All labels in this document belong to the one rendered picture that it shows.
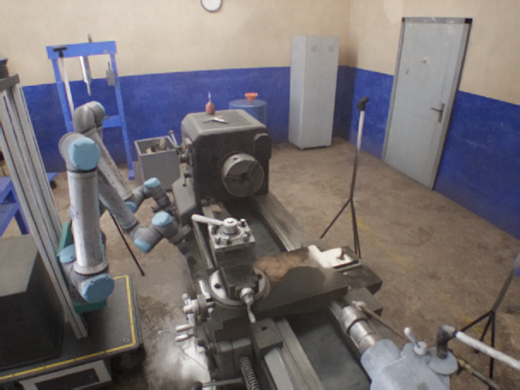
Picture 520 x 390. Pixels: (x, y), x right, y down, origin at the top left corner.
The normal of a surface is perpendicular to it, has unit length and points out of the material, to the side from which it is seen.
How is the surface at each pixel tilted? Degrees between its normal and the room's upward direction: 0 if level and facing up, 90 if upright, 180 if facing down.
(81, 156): 82
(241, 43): 90
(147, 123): 90
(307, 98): 90
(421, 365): 0
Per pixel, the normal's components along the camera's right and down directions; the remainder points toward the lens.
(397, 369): 0.00, -0.88
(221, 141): 0.34, 0.43
